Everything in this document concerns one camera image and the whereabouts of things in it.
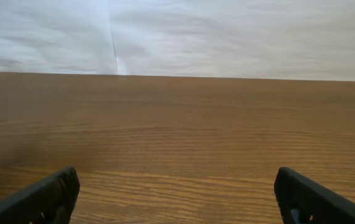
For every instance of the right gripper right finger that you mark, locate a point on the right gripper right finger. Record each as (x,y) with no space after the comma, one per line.
(307,199)

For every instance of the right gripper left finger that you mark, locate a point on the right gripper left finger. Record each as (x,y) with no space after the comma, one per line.
(40,199)

